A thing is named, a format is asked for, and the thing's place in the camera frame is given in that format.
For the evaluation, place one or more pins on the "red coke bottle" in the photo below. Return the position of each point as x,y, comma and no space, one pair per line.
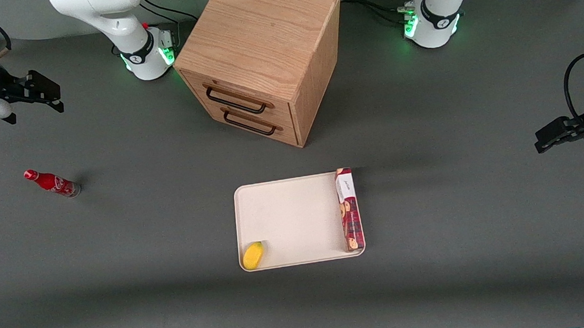
53,183

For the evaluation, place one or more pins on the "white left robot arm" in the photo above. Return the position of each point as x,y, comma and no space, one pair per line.
437,8

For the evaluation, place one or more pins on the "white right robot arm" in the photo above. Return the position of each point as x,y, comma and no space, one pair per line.
121,20

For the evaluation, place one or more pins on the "cream plastic tray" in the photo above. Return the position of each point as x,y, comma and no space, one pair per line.
297,221

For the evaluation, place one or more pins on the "red cookie box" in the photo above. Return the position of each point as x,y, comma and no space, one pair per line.
350,212

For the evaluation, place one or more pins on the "wooden drawer cabinet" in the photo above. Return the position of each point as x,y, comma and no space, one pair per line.
265,34

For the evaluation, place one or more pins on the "yellow toy fruit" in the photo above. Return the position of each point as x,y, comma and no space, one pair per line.
253,255

